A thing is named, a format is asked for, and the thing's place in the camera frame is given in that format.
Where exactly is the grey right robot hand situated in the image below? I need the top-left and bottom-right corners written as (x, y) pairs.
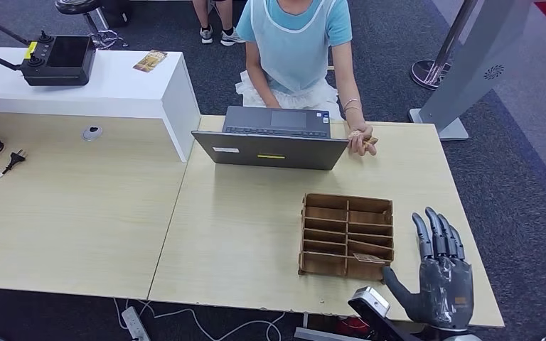
top-left (382, 207), bottom-right (475, 332)

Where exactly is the person's left hand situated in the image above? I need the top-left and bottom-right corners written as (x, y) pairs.
top-left (346, 124), bottom-right (378, 157)

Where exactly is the yellow hotel ID card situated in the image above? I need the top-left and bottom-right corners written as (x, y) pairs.
top-left (349, 131), bottom-right (380, 147)

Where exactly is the brown room key card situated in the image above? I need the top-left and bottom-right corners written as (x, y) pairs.
top-left (352, 253), bottom-right (386, 265)

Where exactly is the seated person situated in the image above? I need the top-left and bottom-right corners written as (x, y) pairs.
top-left (234, 0), bottom-right (378, 157)

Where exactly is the wooden card organiser box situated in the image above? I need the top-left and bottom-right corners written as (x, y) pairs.
top-left (297, 193), bottom-right (395, 286)

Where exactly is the standing person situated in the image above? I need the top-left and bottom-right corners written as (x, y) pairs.
top-left (191, 0), bottom-right (247, 47)

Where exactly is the grey laptop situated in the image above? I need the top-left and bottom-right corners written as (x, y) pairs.
top-left (190, 105), bottom-right (350, 171)

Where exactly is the red object under desk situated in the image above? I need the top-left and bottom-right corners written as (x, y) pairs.
top-left (334, 318), bottom-right (374, 341)

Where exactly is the grey kiosk stand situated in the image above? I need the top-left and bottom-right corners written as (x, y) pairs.
top-left (408, 0), bottom-right (535, 141)

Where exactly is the white raised counter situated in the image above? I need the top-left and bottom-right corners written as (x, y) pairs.
top-left (0, 45), bottom-right (202, 163)

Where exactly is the white power strip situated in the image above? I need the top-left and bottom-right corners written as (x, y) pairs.
top-left (120, 306), bottom-right (151, 341)

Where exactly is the black joystick controller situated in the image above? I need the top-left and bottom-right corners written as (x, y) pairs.
top-left (19, 30), bottom-right (97, 87)

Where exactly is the black stool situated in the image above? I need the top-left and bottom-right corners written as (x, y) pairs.
top-left (54, 0), bottom-right (129, 50)

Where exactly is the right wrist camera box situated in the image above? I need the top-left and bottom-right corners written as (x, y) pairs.
top-left (347, 286), bottom-right (421, 341)

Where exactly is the chrome stanchion post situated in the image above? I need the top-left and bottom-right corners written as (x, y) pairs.
top-left (409, 0), bottom-right (479, 90)

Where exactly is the white power strip cable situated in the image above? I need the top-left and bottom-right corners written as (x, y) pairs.
top-left (112, 298), bottom-right (286, 341)

